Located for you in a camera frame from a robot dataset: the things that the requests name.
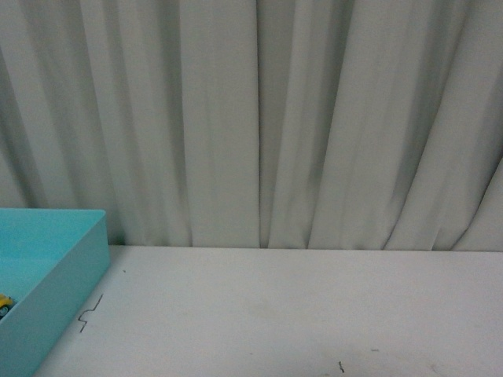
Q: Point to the yellow beetle toy car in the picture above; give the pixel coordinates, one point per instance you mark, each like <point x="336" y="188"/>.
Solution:
<point x="6" y="304"/>

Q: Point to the white pleated curtain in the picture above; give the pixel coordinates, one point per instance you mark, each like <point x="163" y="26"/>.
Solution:
<point x="350" y="125"/>

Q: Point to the turquoise storage box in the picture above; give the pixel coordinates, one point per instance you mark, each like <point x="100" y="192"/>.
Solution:
<point x="51" y="260"/>

